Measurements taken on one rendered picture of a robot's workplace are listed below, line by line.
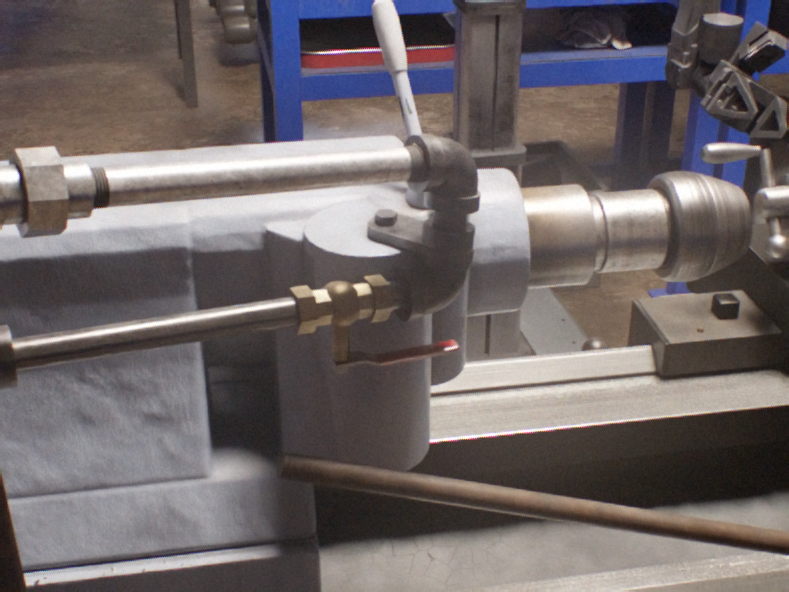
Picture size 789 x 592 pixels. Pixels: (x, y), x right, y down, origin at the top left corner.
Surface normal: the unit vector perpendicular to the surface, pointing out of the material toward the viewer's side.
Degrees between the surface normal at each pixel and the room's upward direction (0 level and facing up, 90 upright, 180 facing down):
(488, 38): 90
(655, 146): 90
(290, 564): 90
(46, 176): 57
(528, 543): 14
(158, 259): 82
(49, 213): 101
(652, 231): 65
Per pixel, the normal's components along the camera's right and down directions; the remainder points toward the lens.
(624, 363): 0.12, -0.29
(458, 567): -0.13, -0.85
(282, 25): 0.18, 0.47
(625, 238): 0.17, 0.24
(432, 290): 0.37, -0.01
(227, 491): 0.15, 0.00
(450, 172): 0.47, 0.47
